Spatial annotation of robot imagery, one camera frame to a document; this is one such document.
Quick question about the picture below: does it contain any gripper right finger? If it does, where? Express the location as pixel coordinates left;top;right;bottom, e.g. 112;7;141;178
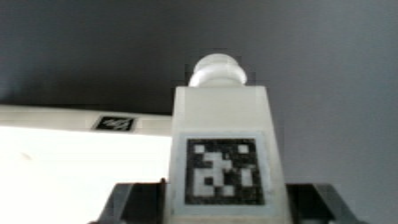
286;183;363;224

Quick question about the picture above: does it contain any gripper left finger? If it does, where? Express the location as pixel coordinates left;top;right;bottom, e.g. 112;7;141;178
87;179;167;224

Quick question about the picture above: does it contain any white leg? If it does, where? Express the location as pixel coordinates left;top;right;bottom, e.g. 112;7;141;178
164;54;293;224

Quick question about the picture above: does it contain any white square table top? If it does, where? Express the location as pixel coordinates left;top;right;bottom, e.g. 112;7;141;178
0;105;171;224

